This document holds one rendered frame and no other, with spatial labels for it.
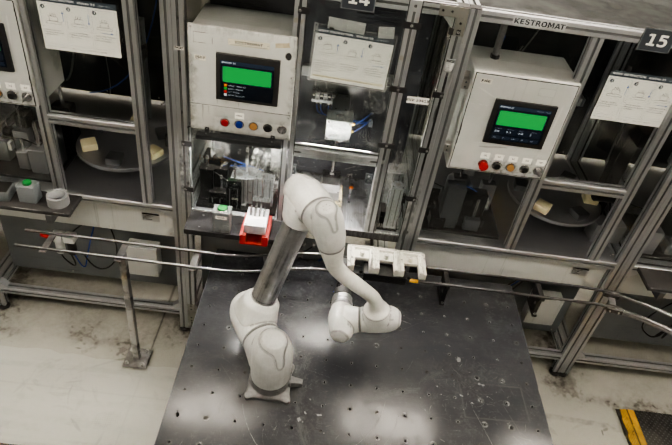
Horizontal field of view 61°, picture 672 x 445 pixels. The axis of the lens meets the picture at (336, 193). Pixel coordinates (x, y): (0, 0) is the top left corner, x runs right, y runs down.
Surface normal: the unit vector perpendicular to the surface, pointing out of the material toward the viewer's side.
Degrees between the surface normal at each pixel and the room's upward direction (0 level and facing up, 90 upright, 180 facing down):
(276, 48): 90
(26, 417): 0
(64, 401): 0
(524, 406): 0
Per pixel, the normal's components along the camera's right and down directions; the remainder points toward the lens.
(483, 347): 0.12, -0.79
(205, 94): -0.05, 0.60
